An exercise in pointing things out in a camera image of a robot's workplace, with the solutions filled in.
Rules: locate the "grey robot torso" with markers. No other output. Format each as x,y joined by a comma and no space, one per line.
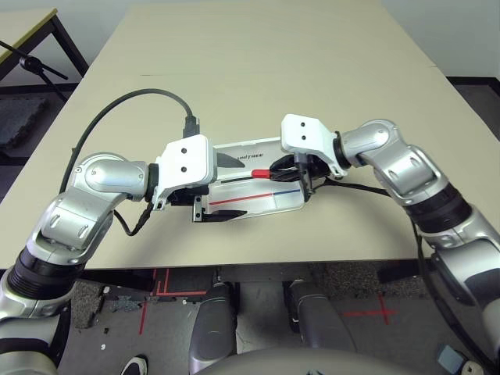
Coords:
293,365

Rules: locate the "black and white shoe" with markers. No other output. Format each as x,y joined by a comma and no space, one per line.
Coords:
134,365

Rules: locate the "black table base bar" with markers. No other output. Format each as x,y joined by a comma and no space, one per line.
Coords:
402,269
117,279

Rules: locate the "small blue-grey box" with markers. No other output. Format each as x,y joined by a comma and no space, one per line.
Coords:
449,357

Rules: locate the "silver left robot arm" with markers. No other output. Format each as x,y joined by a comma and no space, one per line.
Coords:
101,176

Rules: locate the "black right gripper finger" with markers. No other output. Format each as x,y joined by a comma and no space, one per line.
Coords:
287,178
287,163

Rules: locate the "side table with black frame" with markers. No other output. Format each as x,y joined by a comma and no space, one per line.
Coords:
23,27

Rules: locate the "white plastic pencil case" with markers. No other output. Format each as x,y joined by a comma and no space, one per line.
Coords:
254,203

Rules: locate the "black marker with red cap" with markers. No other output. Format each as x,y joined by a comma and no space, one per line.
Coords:
261,173

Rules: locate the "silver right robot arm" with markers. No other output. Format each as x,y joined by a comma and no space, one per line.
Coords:
406,164

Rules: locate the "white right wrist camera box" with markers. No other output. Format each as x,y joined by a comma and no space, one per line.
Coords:
304,136

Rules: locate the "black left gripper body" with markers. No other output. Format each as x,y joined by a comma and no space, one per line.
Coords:
183,195

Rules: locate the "dark foam floor mat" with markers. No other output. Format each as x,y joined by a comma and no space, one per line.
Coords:
19,121

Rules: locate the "grey robot right leg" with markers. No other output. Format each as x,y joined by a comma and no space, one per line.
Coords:
320,316

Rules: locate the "black tripod stand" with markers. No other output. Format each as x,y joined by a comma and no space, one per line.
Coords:
31,62

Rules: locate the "speckled brown floor mat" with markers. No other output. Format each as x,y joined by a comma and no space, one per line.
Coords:
88,304
351,281

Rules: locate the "grey robot leg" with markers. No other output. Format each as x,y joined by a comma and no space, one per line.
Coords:
213,324
320,316

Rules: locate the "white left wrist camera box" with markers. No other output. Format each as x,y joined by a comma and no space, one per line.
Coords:
187,160

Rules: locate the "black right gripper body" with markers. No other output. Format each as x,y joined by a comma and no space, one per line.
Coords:
316,166

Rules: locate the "grey robot left leg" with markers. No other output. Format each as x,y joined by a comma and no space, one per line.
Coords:
213,324

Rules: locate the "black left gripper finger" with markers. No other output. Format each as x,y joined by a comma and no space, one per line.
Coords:
226,160
224,216

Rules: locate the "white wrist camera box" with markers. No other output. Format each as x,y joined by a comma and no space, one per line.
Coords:
187,160
304,136

